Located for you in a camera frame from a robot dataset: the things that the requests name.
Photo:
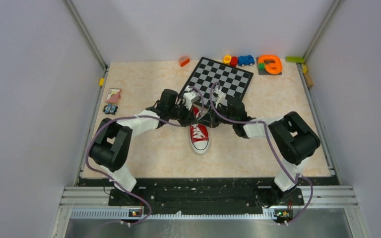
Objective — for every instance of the pink tangram card box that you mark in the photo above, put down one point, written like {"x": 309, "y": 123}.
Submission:
{"x": 114, "y": 96}

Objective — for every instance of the wooden block on rail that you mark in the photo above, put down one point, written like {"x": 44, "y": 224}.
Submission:
{"x": 309, "y": 80}

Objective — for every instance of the yellow clip on rail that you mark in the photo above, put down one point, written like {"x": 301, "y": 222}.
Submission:
{"x": 101, "y": 82}

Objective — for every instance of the orange half-round toy block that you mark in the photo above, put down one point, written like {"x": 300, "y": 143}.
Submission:
{"x": 183, "y": 61}

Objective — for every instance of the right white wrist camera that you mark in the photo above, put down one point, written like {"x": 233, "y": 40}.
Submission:
{"x": 218, "y": 97}

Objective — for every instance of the orange curved track toy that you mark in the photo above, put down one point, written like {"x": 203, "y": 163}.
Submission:
{"x": 269, "y": 65}

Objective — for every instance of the small blue toy robot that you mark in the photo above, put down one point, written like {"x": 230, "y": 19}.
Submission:
{"x": 110, "y": 109}

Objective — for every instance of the red toy cylinder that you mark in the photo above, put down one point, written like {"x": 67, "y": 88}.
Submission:
{"x": 234, "y": 61}

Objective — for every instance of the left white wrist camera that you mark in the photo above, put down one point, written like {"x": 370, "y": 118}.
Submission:
{"x": 190, "y": 96}

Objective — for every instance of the black grey checkerboard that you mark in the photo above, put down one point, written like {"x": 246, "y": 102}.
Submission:
{"x": 234, "y": 82}

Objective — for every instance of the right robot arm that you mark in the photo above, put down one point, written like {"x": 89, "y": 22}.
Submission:
{"x": 290, "y": 139}

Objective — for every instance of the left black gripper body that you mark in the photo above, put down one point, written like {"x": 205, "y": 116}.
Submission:
{"x": 183, "y": 114}

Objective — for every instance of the yellow toy cylinder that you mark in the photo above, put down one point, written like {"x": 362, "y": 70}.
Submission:
{"x": 227, "y": 59}

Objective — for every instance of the green flat block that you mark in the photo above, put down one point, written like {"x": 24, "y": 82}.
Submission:
{"x": 295, "y": 59}

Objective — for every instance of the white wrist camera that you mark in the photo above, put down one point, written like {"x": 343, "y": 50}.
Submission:
{"x": 190, "y": 96}
{"x": 218, "y": 97}

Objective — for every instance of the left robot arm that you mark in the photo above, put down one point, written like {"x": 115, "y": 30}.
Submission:
{"x": 110, "y": 145}

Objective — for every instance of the blue toy car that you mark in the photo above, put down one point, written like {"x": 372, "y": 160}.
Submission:
{"x": 246, "y": 60}

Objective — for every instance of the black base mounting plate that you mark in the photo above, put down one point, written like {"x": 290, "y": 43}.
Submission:
{"x": 199, "y": 196}

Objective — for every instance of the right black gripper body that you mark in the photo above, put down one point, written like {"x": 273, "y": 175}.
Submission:
{"x": 216, "y": 119}

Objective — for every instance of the red canvas sneaker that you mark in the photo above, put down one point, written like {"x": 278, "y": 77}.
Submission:
{"x": 199, "y": 138}

